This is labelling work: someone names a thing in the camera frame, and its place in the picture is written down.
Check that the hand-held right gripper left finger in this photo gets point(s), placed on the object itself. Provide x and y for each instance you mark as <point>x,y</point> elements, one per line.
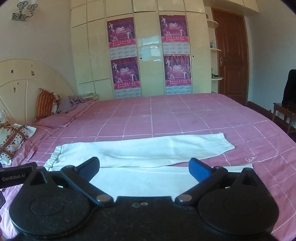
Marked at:
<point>90,165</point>

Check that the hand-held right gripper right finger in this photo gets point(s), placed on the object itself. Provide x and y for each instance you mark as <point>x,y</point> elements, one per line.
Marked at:
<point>199,169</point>

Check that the white pants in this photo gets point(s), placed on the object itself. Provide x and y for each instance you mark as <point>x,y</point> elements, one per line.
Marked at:
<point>138,150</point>

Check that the white brown patterned pillow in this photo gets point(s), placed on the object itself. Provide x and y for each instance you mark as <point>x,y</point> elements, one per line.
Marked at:
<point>11,139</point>

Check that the pink pillow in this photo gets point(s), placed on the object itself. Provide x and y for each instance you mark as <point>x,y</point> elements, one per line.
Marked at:
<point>55,119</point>

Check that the grey crumpled cloth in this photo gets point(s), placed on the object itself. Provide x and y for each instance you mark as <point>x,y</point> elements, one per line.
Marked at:
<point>70,103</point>

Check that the pink checked bed sheet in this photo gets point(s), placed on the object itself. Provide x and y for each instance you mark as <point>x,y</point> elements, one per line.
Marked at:
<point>161,115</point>

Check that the stack of papers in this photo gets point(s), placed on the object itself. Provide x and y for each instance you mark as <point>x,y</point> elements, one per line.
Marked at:
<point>90,96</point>

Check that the orange patterned pillow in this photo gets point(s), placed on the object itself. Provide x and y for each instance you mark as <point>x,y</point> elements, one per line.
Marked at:
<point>45,102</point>

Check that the cream wooden headboard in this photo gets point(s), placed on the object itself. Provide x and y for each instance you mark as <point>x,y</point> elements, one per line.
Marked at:
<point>18,88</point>

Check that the dark shelf item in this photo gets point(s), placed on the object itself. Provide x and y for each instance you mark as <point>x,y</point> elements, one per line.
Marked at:
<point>214,75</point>

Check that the wooden chair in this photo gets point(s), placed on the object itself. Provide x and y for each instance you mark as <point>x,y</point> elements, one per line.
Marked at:
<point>283,111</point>

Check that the dark cloth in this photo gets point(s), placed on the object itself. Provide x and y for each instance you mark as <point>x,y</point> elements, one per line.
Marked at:
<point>290,88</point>

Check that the brown wooden door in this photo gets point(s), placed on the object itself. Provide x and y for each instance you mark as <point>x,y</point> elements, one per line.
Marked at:
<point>231,51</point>

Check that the blue bottle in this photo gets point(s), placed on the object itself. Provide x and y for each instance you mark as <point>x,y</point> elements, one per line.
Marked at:
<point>212,44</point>

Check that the cream wardrobe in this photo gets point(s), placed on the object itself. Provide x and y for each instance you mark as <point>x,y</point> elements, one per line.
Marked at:
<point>148,30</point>

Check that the purple wall poster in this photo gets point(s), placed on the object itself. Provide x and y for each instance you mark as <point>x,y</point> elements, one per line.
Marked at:
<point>174,32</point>
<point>121,34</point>
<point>177,74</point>
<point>126,76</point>

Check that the metal wall lamp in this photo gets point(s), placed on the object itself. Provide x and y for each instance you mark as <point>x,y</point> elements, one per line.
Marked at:
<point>24,10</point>

